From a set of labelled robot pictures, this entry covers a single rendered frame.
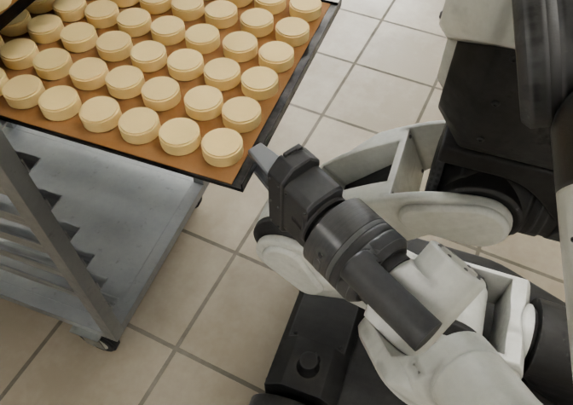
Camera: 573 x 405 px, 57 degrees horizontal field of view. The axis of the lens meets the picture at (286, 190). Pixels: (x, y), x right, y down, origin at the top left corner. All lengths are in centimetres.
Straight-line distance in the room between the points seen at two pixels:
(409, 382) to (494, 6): 31
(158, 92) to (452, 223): 42
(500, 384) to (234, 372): 96
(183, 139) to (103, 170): 89
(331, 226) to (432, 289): 11
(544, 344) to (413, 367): 62
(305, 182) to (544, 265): 112
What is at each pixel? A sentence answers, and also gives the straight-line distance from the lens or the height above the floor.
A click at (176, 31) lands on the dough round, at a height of 79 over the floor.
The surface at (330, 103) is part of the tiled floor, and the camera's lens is 184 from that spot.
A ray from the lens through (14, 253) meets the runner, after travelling 119.
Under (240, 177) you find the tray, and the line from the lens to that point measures 62.
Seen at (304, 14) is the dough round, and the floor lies 78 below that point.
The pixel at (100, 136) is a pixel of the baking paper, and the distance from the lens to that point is 70.
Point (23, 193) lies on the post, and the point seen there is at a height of 66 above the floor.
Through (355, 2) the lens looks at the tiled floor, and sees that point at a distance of 234.
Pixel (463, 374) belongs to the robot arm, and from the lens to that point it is 44.
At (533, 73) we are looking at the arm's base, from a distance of 32.
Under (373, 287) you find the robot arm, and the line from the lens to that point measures 48.
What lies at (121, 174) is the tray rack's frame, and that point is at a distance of 150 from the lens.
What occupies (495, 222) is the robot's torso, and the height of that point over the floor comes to 70.
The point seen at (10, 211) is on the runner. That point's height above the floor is 53.
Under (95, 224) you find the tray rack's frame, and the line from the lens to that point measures 141.
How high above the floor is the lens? 125
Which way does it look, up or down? 52 degrees down
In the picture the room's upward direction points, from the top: straight up
